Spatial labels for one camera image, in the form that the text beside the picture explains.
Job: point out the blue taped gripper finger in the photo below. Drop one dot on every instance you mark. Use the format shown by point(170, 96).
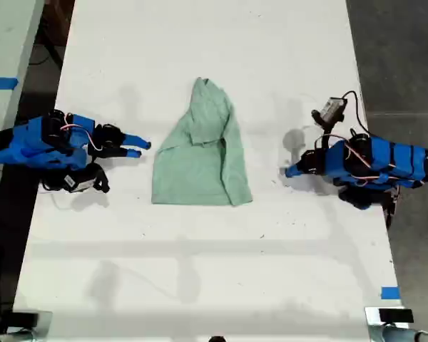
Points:
point(135, 140)
point(299, 173)
point(128, 153)
point(296, 166)

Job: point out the pale green T-shirt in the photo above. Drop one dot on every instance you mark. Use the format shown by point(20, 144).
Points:
point(185, 171)

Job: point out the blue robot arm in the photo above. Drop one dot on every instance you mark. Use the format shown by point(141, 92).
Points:
point(378, 160)
point(32, 144)

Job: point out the black table clamp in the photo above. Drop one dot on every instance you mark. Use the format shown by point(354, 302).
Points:
point(392, 210)

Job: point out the long blue tape strip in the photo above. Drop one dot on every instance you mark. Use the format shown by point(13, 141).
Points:
point(1, 83)

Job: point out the white side table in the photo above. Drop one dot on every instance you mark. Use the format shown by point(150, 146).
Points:
point(5, 42)

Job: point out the short blue tape strip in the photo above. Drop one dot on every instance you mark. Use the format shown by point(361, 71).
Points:
point(390, 293)

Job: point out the small black round object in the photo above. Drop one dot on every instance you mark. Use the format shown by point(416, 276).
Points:
point(217, 339)

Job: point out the grey metal pipe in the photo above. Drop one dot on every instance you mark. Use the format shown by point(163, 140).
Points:
point(396, 335)
point(10, 336)

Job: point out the short black camera stalk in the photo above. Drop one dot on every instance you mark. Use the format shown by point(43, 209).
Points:
point(102, 180)
point(324, 132)

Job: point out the black and white camera box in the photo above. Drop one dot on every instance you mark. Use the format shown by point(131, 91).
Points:
point(79, 182)
point(334, 109)

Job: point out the silver bracket with black box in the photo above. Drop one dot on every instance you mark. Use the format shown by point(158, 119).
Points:
point(396, 315)
point(43, 320)

